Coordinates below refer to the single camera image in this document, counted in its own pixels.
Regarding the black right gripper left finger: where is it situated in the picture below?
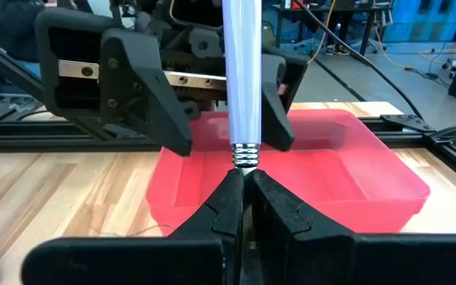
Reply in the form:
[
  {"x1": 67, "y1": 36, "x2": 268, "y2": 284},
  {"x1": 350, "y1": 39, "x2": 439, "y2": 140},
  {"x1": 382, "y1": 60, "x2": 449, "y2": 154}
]
[{"x1": 167, "y1": 169, "x2": 245, "y2": 285}]

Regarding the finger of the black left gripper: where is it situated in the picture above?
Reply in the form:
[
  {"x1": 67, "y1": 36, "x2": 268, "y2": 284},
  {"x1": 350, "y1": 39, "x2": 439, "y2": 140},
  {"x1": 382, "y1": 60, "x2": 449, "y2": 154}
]
[
  {"x1": 100, "y1": 28, "x2": 195, "y2": 158},
  {"x1": 260, "y1": 52, "x2": 296, "y2": 154}
]

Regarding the black-legged desk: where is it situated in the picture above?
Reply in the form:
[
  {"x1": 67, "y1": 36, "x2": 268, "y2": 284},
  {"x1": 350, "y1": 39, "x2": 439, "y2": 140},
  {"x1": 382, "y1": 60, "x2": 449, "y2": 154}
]
[{"x1": 271, "y1": 2, "x2": 393, "y2": 57}]

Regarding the yellow floor cable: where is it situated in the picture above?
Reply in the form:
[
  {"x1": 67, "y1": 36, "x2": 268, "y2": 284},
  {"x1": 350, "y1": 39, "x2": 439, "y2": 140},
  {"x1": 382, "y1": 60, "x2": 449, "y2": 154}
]
[{"x1": 373, "y1": 15, "x2": 450, "y2": 78}]

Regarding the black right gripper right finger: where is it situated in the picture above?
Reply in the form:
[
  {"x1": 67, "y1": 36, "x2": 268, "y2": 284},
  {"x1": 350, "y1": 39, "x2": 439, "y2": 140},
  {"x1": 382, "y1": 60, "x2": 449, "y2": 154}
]
[{"x1": 251, "y1": 169, "x2": 356, "y2": 285}]

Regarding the yellow hanging cable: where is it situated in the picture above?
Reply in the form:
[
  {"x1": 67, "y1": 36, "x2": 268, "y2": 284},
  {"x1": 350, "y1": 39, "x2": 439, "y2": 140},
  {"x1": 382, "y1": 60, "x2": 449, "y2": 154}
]
[{"x1": 306, "y1": 0, "x2": 336, "y2": 65}]

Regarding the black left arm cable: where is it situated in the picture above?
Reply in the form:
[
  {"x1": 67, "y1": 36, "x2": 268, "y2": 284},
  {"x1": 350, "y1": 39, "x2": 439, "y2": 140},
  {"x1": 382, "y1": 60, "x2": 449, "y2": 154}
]
[{"x1": 293, "y1": 0, "x2": 425, "y2": 120}]

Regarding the pink plastic bin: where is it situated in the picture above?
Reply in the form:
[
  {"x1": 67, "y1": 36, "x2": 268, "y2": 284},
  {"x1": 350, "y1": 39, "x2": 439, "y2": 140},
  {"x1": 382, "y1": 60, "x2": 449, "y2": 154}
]
[{"x1": 145, "y1": 108, "x2": 431, "y2": 238}]

